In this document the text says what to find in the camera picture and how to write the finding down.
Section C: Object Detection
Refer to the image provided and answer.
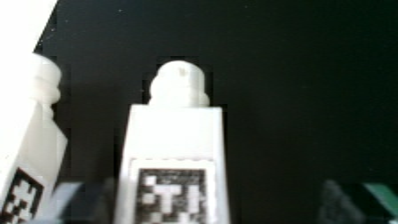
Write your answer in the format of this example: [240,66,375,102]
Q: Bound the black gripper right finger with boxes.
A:
[318,180,398,224]

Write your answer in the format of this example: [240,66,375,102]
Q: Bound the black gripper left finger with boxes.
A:
[34,178,115,224]

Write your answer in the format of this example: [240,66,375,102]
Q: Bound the white table leg with tag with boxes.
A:
[112,60,231,224]

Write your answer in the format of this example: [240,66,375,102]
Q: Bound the white table leg far-right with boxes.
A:
[0,53,68,224]

